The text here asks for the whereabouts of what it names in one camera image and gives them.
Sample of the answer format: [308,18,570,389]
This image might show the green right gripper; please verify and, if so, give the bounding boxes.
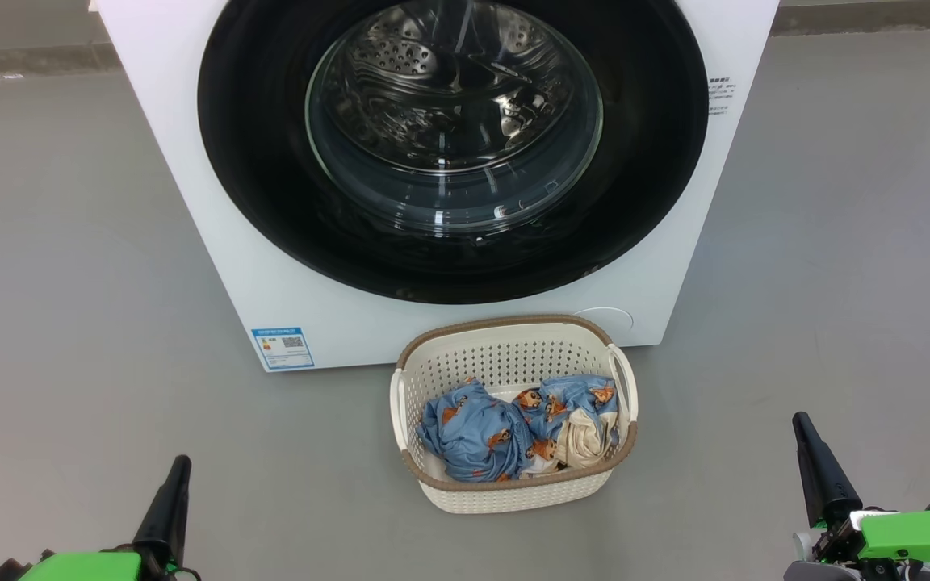
[784,412,930,581]

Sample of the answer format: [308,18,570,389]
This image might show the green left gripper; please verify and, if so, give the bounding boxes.
[0,456,201,581]

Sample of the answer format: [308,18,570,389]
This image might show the blue bear-print garment cream lining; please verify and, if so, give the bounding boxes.
[513,374,622,477]

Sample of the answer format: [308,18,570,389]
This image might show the black round glass washer door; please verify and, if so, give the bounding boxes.
[197,0,710,306]

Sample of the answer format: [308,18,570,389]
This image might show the white front-load washing machine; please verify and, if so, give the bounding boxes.
[94,0,781,374]

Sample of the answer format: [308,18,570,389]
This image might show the blue energy label sticker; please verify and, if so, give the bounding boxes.
[251,326,315,370]

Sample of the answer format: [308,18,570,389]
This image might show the round white filter cover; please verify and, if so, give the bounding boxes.
[574,307,635,333]

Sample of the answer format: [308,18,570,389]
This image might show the cream perforated laundry basket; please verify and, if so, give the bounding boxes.
[389,315,639,515]

